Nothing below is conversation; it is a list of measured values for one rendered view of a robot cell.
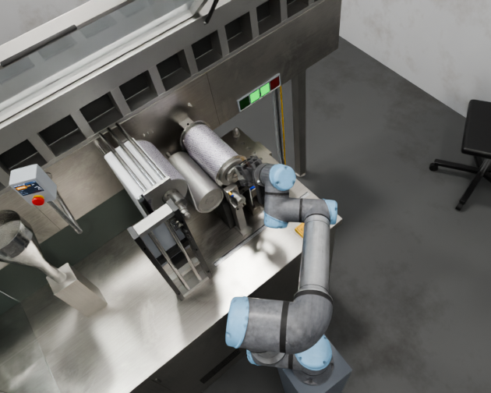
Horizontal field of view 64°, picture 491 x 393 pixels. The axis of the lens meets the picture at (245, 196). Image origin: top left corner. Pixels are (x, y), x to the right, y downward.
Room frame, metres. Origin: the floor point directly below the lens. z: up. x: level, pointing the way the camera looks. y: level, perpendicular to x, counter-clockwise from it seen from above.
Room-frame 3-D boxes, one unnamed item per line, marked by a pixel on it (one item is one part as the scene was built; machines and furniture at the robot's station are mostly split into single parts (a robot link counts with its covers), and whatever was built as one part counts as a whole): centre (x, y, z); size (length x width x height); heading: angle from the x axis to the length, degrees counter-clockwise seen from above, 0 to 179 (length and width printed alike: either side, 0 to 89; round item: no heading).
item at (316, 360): (0.28, -0.09, 1.07); 0.13 x 0.12 x 0.14; 71
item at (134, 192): (0.92, 0.40, 1.17); 0.34 x 0.05 x 0.54; 27
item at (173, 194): (0.80, 0.24, 1.33); 0.06 x 0.06 x 0.06; 27
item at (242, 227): (0.88, 0.04, 1.05); 0.06 x 0.05 x 0.31; 27
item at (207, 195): (0.99, 0.19, 1.17); 0.26 x 0.12 x 0.12; 27
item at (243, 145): (1.16, -0.06, 1.00); 0.40 x 0.16 x 0.06; 27
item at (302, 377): (0.28, -0.10, 0.95); 0.15 x 0.15 x 0.10
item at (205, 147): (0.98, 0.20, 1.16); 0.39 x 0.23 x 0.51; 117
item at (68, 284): (0.70, 0.72, 1.18); 0.14 x 0.14 x 0.57
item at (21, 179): (0.71, 0.53, 1.66); 0.07 x 0.07 x 0.10; 2
